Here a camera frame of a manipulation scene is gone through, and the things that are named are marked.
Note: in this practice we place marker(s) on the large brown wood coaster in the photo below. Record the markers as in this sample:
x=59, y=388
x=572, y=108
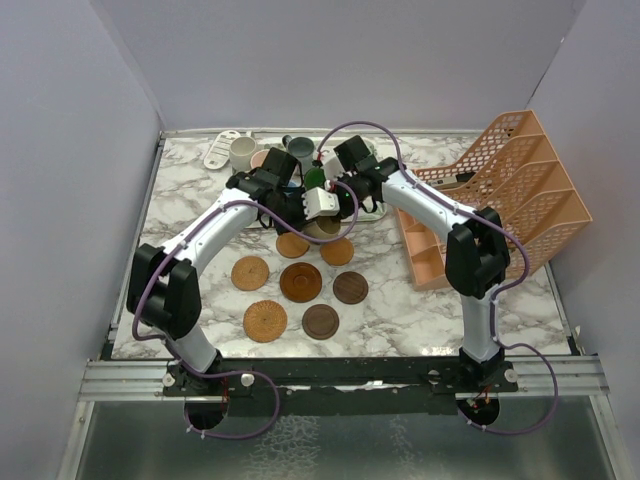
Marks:
x=300, y=282

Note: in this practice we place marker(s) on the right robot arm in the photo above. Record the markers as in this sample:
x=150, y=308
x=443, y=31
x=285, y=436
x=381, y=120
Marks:
x=476, y=257

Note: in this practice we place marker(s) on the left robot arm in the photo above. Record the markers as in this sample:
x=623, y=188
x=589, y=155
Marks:
x=164, y=293

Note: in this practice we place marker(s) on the light bamboo coaster back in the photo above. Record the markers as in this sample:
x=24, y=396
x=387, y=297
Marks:
x=290, y=245

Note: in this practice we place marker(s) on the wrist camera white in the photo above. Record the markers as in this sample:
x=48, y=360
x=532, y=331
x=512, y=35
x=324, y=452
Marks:
x=333, y=168
x=318, y=202

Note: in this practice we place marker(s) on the orange plastic file organizer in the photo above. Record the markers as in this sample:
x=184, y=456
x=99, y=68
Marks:
x=519, y=174

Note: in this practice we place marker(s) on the white cream mug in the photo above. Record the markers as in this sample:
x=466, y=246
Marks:
x=241, y=151

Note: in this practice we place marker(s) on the floral serving tray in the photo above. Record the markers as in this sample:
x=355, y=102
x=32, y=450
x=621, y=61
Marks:
x=369, y=214

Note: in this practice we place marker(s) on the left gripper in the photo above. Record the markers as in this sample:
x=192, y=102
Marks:
x=300, y=222

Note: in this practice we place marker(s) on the aluminium rail frame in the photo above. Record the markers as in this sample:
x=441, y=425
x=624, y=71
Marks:
x=559, y=422

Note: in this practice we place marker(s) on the light wood coaster right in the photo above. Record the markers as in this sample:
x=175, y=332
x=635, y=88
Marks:
x=337, y=253

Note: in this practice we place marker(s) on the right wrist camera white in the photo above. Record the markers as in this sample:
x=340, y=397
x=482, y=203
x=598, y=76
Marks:
x=333, y=168

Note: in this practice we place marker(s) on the grey blue mug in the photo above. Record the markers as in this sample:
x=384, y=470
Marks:
x=302, y=148

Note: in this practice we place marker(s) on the green floral mug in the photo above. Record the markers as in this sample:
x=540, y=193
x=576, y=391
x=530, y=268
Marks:
x=314, y=178

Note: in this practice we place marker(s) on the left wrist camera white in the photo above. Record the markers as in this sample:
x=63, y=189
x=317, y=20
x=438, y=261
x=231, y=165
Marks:
x=318, y=202

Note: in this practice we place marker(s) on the stapler box in organizer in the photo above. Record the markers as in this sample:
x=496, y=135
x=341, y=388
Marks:
x=451, y=182

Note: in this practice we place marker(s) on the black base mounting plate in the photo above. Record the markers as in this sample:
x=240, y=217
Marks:
x=335, y=386

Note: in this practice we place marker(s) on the pink mug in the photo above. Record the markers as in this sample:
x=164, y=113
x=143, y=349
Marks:
x=258, y=158

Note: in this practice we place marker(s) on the dark walnut coaster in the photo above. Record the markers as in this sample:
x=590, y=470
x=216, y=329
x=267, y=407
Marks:
x=320, y=321
x=350, y=287

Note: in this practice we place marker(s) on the tan brown mug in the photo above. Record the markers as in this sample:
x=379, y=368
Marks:
x=323, y=228

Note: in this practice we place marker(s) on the white barcode tag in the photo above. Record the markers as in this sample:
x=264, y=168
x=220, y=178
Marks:
x=217, y=154

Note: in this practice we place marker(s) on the woven rattan coaster front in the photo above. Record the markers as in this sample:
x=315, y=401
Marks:
x=265, y=321

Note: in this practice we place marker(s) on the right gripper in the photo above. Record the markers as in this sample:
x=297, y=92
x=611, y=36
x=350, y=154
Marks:
x=343, y=177

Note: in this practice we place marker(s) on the dark walnut coaster front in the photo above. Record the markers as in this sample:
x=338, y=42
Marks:
x=320, y=321

